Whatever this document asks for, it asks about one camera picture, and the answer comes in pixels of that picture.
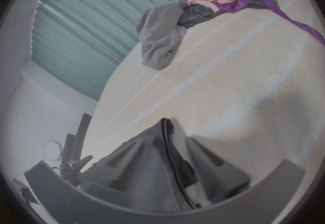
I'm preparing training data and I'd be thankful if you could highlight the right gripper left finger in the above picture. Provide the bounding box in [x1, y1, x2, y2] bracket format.
[81, 139, 154, 195]

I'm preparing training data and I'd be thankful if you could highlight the grey garment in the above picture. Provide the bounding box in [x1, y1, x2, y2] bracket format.
[135, 0, 187, 71]

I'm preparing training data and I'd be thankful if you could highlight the bed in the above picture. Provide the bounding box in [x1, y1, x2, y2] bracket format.
[84, 0, 325, 204]

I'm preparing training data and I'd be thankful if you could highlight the black T-shirt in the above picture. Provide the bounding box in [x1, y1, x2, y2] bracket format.
[91, 118, 198, 212]

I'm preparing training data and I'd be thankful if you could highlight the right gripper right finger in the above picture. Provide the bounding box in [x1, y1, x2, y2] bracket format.
[185, 137, 251, 203]

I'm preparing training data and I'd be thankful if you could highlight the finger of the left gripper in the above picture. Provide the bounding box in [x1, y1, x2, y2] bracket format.
[73, 155, 93, 171]

